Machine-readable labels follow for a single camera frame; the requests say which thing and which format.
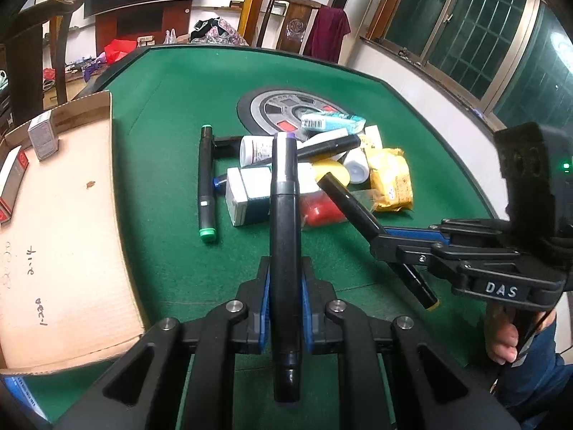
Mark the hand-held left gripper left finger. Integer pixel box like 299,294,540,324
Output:
54,255,274,430

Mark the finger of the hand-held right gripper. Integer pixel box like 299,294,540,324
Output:
384,219,513,247
369,231,569,312

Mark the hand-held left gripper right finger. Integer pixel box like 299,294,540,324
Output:
299,255,522,430

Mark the yellow packet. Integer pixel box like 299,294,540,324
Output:
365,147,415,212

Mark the black marker yellow cap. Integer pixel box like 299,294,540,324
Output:
317,172,439,312

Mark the black marker purple cap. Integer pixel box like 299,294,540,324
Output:
269,131,302,404

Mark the clear pack with red contents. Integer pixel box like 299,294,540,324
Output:
298,186,374,231

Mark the yellow tape roll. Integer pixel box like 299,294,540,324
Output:
311,159,351,189

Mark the white and teal medicine box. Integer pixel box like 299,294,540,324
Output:
225,166,275,228

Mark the black marker blue cap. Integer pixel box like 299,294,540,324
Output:
212,133,362,189

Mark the teal tissue packet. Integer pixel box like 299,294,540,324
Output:
301,113,365,133

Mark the black marker green cap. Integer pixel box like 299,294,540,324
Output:
198,124,218,243

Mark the cardboard tray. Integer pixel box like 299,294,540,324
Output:
0,90,146,374

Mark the person's right forearm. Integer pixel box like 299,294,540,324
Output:
495,318,573,430

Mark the person's right hand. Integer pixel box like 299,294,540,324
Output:
486,322,520,366

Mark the white power adapter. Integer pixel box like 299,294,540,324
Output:
342,147,371,185

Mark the small white box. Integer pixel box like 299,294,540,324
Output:
363,125,384,151

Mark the white pill bottle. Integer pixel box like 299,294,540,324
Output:
239,135,276,167

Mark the green glass window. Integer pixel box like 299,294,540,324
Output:
365,0,573,128

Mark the round table centre panel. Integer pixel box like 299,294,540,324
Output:
236,87,359,137

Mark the dark red cloth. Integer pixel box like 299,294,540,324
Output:
304,5,351,62

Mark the brown wooden chair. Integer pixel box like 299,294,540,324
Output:
256,0,323,52

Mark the blue printed label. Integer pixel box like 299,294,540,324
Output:
0,374,50,422

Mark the floral cloth bag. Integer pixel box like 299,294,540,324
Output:
188,17,248,46

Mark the small grey box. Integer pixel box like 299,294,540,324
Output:
28,112,60,161

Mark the white and red box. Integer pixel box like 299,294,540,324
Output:
0,145,30,225

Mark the red plastic bag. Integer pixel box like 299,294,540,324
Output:
104,39,137,64

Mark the purple plastic item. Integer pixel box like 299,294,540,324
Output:
83,56,108,81

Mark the red-brown television cabinet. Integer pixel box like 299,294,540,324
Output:
95,0,194,48

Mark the dark wooden chair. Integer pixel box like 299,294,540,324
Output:
0,0,86,126

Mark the wooden wall shelf unit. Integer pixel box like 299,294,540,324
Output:
228,0,309,48

